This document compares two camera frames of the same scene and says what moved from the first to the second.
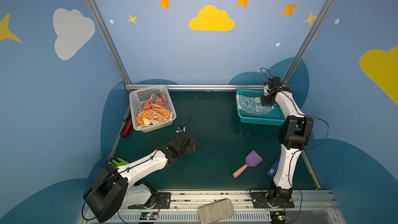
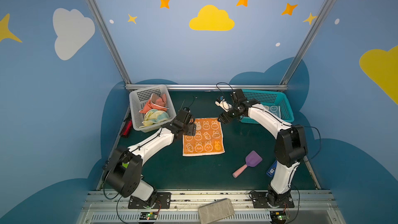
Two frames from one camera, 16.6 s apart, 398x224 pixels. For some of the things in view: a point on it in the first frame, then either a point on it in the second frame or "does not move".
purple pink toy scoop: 252,160 does not move
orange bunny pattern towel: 156,114 to 208,140
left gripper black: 186,143 to 189,127
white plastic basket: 151,108 does not move
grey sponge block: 215,211 does not move
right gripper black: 267,98 to 226,116
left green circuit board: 148,215 does not move
